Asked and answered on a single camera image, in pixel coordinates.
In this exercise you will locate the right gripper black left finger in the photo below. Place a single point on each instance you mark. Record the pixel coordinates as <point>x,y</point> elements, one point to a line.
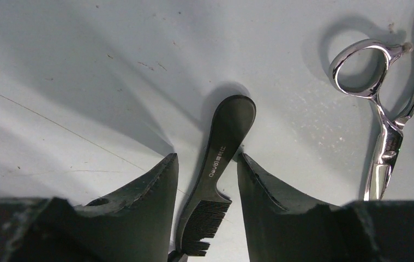
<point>134,222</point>

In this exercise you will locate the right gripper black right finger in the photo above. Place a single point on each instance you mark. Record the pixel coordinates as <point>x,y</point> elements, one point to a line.
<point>283,223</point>

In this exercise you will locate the black handled styling comb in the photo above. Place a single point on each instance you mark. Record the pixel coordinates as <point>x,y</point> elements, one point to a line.
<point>206,207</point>

